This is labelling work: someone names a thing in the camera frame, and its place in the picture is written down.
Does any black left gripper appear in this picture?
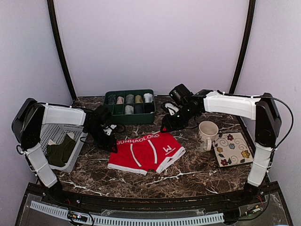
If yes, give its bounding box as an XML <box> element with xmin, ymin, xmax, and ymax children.
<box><xmin>85</xmin><ymin>125</ymin><xmax>118</xmax><ymax>153</ymax></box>

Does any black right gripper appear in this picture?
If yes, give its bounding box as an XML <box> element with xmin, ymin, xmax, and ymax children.
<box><xmin>161</xmin><ymin>105</ymin><xmax>198</xmax><ymax>132</ymax></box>

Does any red boxer briefs white trim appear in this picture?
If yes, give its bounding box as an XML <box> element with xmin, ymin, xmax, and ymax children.
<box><xmin>107</xmin><ymin>132</ymin><xmax>186</xmax><ymax>175</ymax></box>

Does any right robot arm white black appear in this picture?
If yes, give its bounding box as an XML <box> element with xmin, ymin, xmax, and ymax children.
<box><xmin>160</xmin><ymin>86</ymin><xmax>282</xmax><ymax>204</ymax></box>

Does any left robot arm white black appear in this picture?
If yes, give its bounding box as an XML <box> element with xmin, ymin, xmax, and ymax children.
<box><xmin>11</xmin><ymin>98</ymin><xmax>118</xmax><ymax>205</ymax></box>

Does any black rolled underwear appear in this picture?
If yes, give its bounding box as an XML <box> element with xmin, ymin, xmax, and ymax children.
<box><xmin>144</xmin><ymin>104</ymin><xmax>155</xmax><ymax>113</ymax></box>

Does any navy rolled underwear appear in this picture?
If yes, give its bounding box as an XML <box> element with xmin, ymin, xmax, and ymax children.
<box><xmin>134</xmin><ymin>105</ymin><xmax>143</xmax><ymax>114</ymax></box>

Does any white rolled underwear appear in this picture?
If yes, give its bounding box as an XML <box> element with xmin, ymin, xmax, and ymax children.
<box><xmin>143</xmin><ymin>93</ymin><xmax>153</xmax><ymax>103</ymax></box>

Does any olive rolled underwear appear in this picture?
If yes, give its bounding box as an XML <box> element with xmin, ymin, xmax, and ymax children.
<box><xmin>135</xmin><ymin>95</ymin><xmax>143</xmax><ymax>104</ymax></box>

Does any light grey rolled underwear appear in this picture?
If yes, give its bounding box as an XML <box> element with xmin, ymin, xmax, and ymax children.
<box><xmin>124</xmin><ymin>105</ymin><xmax>134</xmax><ymax>115</ymax></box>

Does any dark grey rolled underwear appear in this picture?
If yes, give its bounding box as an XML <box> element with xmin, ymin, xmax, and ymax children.
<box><xmin>125</xmin><ymin>94</ymin><xmax>135</xmax><ymax>104</ymax></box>

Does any pink rolled underwear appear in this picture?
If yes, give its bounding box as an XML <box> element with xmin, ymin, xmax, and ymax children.
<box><xmin>116</xmin><ymin>96</ymin><xmax>124</xmax><ymax>105</ymax></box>

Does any striped rolled underwear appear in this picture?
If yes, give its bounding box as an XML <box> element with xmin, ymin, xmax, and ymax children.
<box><xmin>107</xmin><ymin>94</ymin><xmax>116</xmax><ymax>105</ymax></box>

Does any seashell coral ceramic mug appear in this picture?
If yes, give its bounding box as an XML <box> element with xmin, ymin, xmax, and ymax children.
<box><xmin>198</xmin><ymin>121</ymin><xmax>219</xmax><ymax>152</ymax></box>

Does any green divided organizer tray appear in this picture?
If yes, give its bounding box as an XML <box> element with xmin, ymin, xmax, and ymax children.
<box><xmin>103</xmin><ymin>89</ymin><xmax>156</xmax><ymax>125</ymax></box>

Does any dark green garment in basket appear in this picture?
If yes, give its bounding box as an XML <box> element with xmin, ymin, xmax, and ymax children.
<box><xmin>46</xmin><ymin>134</ymin><xmax>76</xmax><ymax>167</ymax></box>

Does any white perforated laundry basket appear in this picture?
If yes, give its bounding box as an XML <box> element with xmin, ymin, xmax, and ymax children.
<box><xmin>40</xmin><ymin>124</ymin><xmax>87</xmax><ymax>173</ymax></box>

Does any floral square tile coaster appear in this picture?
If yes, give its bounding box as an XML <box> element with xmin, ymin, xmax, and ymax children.
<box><xmin>213</xmin><ymin>132</ymin><xmax>253</xmax><ymax>168</ymax></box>

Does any small green circuit board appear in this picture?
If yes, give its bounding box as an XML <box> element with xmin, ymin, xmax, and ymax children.
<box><xmin>67</xmin><ymin>211</ymin><xmax>88</xmax><ymax>223</ymax></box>

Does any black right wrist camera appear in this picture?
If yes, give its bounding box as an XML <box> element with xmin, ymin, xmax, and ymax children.
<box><xmin>169</xmin><ymin>84</ymin><xmax>193</xmax><ymax>105</ymax></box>

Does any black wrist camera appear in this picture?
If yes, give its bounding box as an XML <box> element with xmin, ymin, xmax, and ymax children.
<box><xmin>169</xmin><ymin>84</ymin><xmax>193</xmax><ymax>105</ymax></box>
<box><xmin>94</xmin><ymin>105</ymin><xmax>111</xmax><ymax>125</ymax></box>

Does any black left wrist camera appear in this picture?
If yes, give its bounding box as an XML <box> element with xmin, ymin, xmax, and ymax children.
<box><xmin>94</xmin><ymin>105</ymin><xmax>111</xmax><ymax>125</ymax></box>

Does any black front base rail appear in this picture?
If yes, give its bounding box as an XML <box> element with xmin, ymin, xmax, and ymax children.
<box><xmin>14</xmin><ymin>181</ymin><xmax>294</xmax><ymax>226</ymax></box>

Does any grey slotted cable duct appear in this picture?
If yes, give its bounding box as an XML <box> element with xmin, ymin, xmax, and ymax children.
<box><xmin>30</xmin><ymin>201</ymin><xmax>224</xmax><ymax>226</ymax></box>

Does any black right frame post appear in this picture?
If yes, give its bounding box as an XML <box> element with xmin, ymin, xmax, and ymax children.
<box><xmin>229</xmin><ymin>0</ymin><xmax>256</xmax><ymax>94</ymax></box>

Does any black frame post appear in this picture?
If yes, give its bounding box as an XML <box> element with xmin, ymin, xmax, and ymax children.
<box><xmin>229</xmin><ymin>0</ymin><xmax>256</xmax><ymax>94</ymax></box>
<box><xmin>47</xmin><ymin>0</ymin><xmax>77</xmax><ymax>102</ymax></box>

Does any black left frame post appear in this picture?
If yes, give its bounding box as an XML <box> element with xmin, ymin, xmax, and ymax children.
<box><xmin>47</xmin><ymin>0</ymin><xmax>77</xmax><ymax>102</ymax></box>

